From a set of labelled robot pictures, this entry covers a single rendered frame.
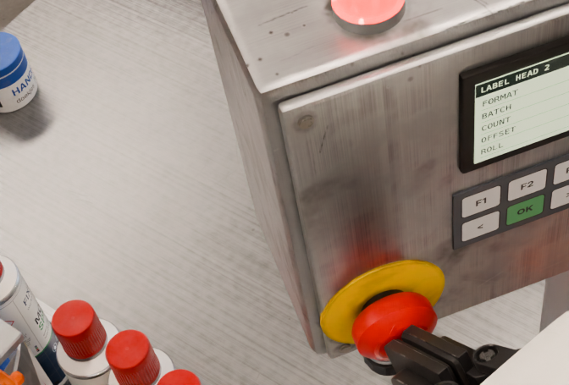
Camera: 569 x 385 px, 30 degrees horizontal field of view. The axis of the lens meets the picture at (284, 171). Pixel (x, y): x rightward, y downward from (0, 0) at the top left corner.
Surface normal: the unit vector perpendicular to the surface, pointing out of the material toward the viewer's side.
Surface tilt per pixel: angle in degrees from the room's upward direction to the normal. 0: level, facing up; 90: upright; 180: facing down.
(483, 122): 90
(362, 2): 90
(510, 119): 90
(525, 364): 32
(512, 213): 90
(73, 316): 3
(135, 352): 2
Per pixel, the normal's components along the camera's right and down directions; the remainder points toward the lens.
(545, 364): -0.41, -0.82
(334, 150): 0.32, 0.71
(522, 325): -0.13, -0.61
